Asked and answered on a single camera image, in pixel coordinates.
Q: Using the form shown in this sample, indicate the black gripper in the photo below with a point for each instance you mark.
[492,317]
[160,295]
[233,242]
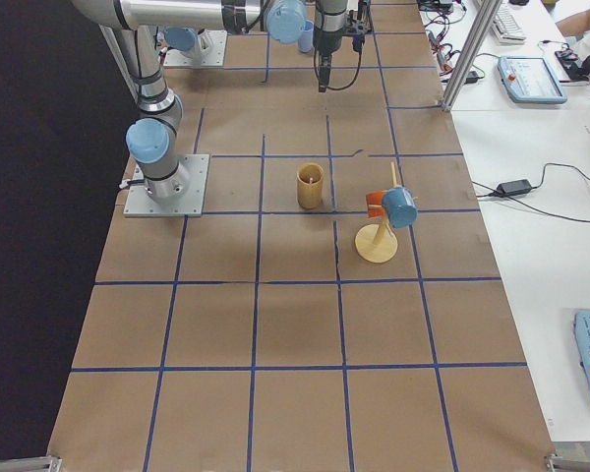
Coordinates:
[325,42]

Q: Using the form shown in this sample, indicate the light blue cup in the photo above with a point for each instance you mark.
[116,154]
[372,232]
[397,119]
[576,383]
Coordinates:
[305,41]

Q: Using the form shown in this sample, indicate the bamboo chopstick holder cup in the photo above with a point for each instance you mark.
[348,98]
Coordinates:
[309,195]

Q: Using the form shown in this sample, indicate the orange cup on stand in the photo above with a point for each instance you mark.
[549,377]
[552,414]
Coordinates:
[374,203]

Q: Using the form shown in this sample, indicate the blue cup on stand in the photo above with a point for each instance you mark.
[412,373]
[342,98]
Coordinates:
[399,205]

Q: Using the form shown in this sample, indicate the wooden cup tree stand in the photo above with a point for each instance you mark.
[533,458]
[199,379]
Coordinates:
[377,243]

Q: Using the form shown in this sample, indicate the white keyboard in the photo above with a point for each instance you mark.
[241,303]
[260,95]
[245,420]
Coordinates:
[505,28]

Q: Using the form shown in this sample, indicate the black power adapter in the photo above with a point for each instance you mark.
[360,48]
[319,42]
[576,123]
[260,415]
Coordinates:
[513,188]

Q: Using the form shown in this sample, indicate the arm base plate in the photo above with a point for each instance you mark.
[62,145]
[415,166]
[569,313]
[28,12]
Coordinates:
[181,194]
[194,49]

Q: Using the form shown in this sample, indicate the aluminium frame post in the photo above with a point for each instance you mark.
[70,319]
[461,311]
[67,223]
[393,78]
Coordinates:
[473,42]

